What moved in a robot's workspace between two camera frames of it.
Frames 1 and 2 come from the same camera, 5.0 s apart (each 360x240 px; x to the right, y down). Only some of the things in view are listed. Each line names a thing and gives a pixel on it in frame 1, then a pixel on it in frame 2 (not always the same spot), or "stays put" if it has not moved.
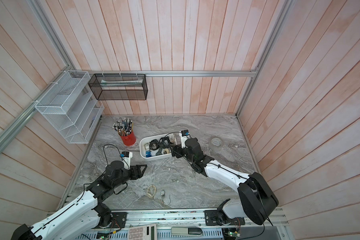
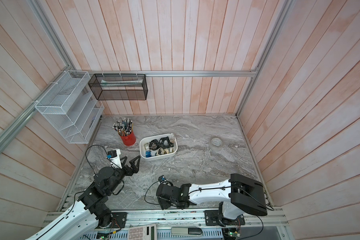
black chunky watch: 154,144 stays put
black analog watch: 159,153 stays put
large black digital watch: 164,142 stays put
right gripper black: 174,152 -> 163,203
